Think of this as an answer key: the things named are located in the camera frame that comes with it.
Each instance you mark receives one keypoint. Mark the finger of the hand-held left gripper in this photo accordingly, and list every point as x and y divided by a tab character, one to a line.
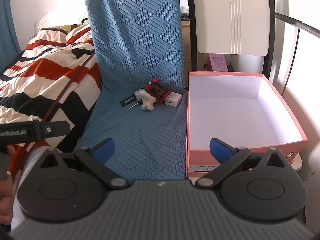
56	128

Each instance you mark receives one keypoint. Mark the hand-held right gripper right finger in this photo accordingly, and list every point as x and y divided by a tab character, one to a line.
220	150

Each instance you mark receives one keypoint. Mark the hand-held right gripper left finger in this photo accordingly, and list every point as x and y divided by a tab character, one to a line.
104	148

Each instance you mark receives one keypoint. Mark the pink cardboard box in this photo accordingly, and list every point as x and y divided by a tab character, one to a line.
232	110

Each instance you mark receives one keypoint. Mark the white figurine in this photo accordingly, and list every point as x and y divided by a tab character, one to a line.
147	101

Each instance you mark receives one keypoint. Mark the white charger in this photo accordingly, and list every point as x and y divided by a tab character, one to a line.
173	98

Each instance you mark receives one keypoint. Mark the red and black toy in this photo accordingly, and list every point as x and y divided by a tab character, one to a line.
160	90

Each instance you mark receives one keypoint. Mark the person's left hand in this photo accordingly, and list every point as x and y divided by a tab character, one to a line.
5	200

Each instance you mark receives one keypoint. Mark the black flat stick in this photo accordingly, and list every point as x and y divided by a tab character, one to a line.
127	101

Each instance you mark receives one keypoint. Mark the striped blanket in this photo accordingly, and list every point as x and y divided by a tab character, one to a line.
45	70

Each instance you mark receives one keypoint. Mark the pink paper note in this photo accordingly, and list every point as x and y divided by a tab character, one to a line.
218	63

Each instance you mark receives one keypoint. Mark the blue curtain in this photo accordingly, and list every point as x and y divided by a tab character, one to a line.
8	25

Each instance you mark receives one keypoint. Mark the wooden nightstand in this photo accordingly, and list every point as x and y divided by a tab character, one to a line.
186	45

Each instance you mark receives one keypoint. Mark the blue textured cover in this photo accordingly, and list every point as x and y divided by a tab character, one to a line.
135	35

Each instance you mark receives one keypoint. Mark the white folding chair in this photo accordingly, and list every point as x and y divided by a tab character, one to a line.
191	30

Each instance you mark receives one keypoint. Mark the white plastic panel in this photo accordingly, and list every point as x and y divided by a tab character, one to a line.
230	15

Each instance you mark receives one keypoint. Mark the black metal rail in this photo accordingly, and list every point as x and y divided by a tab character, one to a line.
297	23

